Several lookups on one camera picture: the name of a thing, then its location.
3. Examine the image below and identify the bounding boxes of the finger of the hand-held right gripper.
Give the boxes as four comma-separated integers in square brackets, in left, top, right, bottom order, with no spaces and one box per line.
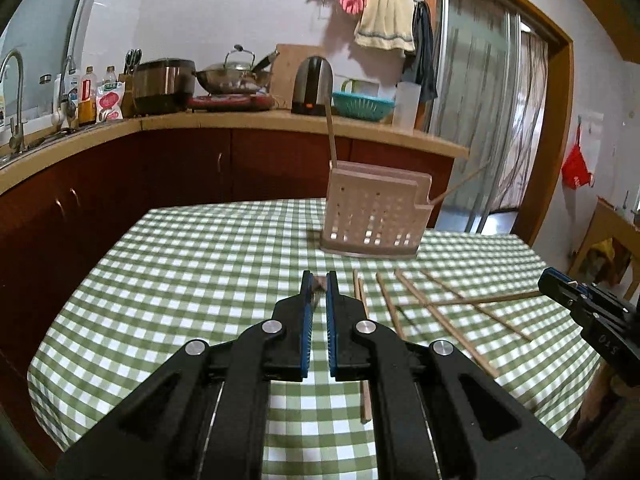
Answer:
[537,268,602,329]

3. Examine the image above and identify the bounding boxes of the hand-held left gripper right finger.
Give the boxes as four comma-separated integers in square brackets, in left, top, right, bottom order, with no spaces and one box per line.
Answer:
[325,271,586,480]

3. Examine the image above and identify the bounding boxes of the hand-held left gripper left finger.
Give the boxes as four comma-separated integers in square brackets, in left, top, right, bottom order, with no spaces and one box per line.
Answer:
[54,270,317,480]

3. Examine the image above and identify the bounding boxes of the beige plastic chopstick holder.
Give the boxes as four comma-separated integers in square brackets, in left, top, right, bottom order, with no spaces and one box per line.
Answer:
[320,160,433,260]

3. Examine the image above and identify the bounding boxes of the yellow cloth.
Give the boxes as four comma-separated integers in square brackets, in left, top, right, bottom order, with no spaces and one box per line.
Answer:
[590,239,617,266]

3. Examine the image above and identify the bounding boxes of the wooden side furniture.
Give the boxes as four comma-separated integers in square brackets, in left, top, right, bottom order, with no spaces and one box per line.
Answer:
[570,197,640,298]

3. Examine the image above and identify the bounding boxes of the red hanging bag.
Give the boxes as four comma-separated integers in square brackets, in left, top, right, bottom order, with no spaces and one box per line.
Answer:
[561,122,596,191]

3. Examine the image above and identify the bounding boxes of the green checked tablecloth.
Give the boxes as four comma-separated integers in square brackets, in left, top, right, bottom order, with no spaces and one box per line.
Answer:
[27,197,601,480]

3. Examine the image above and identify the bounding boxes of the patterned curtain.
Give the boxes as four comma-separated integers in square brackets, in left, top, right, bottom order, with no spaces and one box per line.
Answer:
[517,25,551,211]

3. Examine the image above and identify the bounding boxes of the sliding glass door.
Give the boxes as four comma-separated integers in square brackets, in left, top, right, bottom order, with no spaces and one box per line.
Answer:
[435,0,551,233]

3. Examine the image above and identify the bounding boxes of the red-brown kitchen cabinets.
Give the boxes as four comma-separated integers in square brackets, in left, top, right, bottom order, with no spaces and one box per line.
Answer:
[0,127,456,461]

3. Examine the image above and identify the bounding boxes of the tan kitchen countertop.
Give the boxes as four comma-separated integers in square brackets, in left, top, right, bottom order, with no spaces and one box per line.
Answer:
[0,109,471,196]

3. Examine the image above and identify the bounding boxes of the teal plastic colander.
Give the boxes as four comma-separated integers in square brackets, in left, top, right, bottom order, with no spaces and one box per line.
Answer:
[331,91,396,123]

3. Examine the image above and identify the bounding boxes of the translucent plastic pitcher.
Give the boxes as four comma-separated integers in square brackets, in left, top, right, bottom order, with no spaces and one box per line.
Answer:
[391,81,420,131]

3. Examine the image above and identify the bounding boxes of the red induction cooktop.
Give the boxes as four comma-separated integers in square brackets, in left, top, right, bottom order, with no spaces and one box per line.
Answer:
[187,92,273,112]

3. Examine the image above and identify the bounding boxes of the steel electric kettle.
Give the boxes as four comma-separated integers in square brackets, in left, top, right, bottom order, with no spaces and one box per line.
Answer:
[291,56,335,116]

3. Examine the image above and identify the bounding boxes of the dark hanging cloth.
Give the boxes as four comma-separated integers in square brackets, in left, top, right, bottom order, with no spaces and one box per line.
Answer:
[400,0,438,106]

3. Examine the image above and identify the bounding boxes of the wooden cutting board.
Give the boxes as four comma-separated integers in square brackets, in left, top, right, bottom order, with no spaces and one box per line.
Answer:
[270,43,328,111]

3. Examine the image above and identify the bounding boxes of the steel wok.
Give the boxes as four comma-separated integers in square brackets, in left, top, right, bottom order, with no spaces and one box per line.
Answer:
[194,51,280,95]

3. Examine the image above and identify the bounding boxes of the steel wok lid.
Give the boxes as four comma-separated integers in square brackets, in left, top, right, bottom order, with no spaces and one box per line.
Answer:
[222,44,257,73]

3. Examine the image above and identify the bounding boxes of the dark rice cooker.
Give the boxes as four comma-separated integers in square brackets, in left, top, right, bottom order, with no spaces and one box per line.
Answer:
[131,58,197,116]

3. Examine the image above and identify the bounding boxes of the wooden knife block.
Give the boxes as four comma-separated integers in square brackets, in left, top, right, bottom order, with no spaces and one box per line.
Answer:
[119,74,137,118]

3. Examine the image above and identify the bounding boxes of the red and white pouch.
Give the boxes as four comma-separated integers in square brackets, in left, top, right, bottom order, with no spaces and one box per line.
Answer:
[96,82,125,123]

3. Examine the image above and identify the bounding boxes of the beige towel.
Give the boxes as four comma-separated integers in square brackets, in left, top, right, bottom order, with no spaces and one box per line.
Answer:
[354,0,417,53]

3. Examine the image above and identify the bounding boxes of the yellow oil bottle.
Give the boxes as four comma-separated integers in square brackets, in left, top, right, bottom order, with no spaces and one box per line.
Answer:
[78,66,98,127]

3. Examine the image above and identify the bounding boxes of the steel sink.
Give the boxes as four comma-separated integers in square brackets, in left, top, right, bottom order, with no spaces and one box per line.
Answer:
[0,125,88,168]

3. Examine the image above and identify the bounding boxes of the white bottle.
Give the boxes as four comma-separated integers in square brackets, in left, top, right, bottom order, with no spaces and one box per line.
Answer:
[62,72,82,111]

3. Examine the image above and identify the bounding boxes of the tall steel faucet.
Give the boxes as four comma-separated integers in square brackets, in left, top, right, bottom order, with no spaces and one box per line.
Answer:
[0,49,27,153]

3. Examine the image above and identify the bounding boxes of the kitchen window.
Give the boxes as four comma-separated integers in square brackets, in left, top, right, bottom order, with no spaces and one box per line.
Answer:
[0,0,108,126]

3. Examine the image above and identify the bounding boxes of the wooden door frame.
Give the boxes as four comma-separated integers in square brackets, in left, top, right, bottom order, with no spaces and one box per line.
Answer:
[424,0,575,246]

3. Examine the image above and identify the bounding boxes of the white pot with green handle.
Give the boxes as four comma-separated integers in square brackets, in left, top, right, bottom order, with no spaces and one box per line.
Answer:
[340,78,381,97]

